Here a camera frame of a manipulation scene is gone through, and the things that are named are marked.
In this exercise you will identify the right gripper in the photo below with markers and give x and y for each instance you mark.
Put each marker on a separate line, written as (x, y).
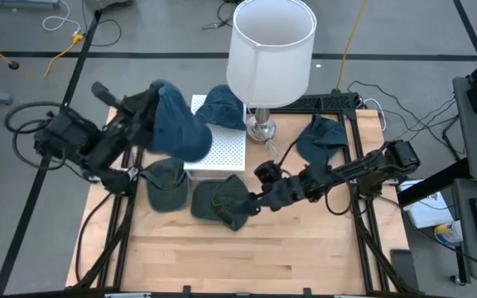
(284, 194)

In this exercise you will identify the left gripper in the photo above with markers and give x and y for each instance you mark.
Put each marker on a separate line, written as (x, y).
(135, 120)

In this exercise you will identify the dark green hat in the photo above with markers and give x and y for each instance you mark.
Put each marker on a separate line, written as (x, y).
(218, 203)
(166, 186)

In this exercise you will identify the blue denim hat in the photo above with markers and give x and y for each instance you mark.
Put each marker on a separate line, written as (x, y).
(180, 128)
(222, 109)

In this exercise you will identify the dark teal hat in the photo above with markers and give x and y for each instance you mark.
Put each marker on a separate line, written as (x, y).
(321, 138)

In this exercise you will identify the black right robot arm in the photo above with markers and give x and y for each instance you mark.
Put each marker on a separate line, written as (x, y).
(367, 165)

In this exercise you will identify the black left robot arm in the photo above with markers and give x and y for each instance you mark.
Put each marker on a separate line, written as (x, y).
(68, 136)

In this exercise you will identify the white perforated shelf riser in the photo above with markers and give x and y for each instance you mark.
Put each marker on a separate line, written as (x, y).
(226, 149)

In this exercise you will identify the silver lamp base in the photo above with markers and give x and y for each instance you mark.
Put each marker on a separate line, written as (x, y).
(261, 128)

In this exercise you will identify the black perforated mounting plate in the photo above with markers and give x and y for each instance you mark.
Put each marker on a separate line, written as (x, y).
(329, 100)

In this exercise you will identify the white lamp shade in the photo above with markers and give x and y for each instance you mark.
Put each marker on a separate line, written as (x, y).
(271, 62)

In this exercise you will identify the black tablet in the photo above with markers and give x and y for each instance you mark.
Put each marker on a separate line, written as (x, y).
(404, 267)

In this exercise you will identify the white paper box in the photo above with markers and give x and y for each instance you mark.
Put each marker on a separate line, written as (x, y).
(427, 211)

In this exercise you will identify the black desk beam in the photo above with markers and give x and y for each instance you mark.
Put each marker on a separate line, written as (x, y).
(429, 188)

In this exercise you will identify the wipes canister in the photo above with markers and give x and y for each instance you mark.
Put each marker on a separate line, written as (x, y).
(447, 232)

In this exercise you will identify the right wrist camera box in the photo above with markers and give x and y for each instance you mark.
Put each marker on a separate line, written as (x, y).
(266, 171)

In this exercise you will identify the black aluminium frame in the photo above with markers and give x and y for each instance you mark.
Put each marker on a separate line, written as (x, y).
(304, 111)

